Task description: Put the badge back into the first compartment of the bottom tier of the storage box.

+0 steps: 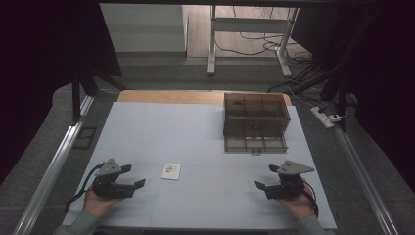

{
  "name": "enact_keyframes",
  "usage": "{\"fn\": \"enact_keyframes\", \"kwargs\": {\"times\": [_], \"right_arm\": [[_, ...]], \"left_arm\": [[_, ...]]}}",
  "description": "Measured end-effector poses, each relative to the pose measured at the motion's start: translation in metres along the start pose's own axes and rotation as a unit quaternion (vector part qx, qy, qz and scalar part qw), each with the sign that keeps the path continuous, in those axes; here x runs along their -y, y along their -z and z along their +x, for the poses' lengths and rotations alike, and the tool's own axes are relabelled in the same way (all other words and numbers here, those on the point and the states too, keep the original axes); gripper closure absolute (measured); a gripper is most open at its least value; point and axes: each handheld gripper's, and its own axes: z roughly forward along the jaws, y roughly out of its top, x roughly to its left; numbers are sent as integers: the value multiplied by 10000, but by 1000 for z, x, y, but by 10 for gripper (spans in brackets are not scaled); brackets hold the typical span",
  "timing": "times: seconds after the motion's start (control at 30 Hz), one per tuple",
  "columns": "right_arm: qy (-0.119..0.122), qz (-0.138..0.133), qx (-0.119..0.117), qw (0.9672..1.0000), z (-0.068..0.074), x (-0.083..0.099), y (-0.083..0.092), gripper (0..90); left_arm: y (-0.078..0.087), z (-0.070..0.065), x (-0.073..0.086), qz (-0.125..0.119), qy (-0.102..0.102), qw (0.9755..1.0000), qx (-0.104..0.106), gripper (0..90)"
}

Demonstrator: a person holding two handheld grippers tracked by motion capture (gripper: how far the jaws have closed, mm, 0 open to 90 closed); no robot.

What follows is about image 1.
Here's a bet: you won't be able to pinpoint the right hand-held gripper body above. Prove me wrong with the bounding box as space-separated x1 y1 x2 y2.
264 160 316 201

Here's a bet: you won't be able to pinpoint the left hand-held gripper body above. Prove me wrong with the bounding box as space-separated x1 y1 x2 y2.
92 158 137 200

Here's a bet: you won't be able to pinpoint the person's left hand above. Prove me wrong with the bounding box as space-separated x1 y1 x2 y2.
81 187 122 219

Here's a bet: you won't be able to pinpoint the person's right hand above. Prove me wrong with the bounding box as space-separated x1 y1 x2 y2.
276 181 317 220

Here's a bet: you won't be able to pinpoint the small white printed card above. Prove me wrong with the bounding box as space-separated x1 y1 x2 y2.
161 162 182 181

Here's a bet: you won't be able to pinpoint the transparent brown drawer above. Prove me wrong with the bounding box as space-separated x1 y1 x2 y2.
223 120 290 155

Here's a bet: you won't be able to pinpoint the transparent brown drawer box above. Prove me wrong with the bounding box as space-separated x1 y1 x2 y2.
222 91 292 137

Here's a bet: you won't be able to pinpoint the white power strip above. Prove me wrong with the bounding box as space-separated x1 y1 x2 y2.
309 105 343 129

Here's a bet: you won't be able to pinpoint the wooden table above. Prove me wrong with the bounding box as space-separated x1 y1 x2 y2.
116 89 293 107

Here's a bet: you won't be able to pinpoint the black stand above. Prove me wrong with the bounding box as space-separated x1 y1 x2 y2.
69 64 127 124
266 58 361 133

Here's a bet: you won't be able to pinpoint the black curtain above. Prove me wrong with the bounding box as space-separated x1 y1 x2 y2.
0 0 123 186
289 0 415 195

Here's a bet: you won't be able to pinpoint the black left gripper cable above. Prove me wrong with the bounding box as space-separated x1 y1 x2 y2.
64 163 106 213

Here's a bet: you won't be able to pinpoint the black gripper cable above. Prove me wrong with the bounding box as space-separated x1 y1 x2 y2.
64 163 106 213
301 181 320 219

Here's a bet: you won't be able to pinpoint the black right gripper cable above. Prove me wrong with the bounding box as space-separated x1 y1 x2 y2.
301 181 320 219

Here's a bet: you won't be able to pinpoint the aluminium rail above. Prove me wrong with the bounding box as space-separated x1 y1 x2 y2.
332 125 401 235
12 94 96 235

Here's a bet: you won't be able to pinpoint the black floor cables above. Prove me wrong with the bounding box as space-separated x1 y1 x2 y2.
213 5 316 65

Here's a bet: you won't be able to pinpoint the white metal desk frame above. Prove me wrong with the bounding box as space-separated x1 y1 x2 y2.
207 4 300 78

